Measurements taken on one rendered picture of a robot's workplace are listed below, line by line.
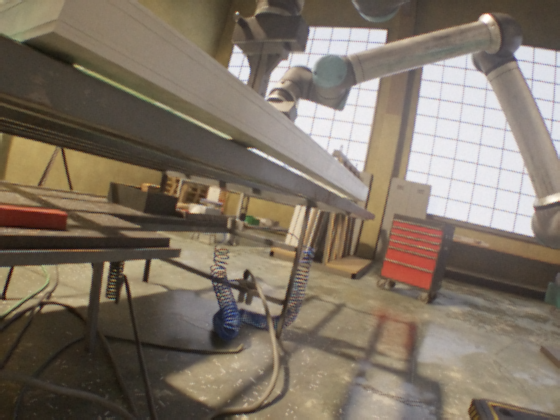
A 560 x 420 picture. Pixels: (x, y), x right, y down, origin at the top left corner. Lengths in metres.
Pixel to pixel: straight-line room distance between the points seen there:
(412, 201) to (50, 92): 7.66
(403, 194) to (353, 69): 7.00
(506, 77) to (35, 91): 1.15
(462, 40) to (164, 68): 0.81
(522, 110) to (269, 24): 0.82
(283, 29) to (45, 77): 0.39
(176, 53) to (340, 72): 0.56
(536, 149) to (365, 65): 0.59
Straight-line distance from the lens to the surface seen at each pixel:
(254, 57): 0.61
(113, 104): 0.39
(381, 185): 7.98
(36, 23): 0.37
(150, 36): 0.39
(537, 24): 10.52
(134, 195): 1.65
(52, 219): 0.88
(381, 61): 0.93
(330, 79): 0.89
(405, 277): 4.23
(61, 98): 0.36
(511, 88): 1.18
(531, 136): 1.16
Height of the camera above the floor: 0.77
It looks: level
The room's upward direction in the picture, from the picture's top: 13 degrees clockwise
